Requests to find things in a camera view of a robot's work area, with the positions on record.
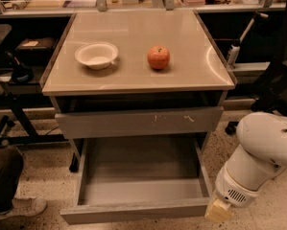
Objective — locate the red apple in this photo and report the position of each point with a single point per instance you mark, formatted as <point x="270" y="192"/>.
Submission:
<point x="158" y="57"/>

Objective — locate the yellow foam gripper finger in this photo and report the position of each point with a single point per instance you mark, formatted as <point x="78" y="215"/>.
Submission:
<point x="218" y="211"/>

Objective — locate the person's dark trouser leg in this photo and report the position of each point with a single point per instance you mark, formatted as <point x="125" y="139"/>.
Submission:
<point x="11" y="166"/>

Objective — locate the white sneaker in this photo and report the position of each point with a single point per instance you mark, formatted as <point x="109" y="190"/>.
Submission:
<point x="25" y="207"/>

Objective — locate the black box with label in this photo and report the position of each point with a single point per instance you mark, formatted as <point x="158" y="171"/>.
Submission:
<point x="36" y="50"/>

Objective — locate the grey top drawer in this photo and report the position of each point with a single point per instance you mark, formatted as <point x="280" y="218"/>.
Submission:
<point x="139" y="122"/>

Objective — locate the grey drawer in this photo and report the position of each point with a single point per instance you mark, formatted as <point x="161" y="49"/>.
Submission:
<point x="139" y="122"/>
<point x="135" y="178"/>

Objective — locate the white paper bowl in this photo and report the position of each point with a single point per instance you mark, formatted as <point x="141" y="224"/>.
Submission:
<point x="97" y="55"/>

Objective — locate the black office chair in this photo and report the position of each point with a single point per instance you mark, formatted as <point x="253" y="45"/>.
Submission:
<point x="271" y="86"/>

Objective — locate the grey drawer cabinet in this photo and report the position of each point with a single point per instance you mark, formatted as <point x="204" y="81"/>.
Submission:
<point x="196" y="75"/>

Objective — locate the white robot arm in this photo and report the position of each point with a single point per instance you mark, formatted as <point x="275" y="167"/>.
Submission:
<point x="260" y="156"/>

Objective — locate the black headset on stand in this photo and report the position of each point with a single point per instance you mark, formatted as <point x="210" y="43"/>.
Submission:
<point x="20" y="72"/>

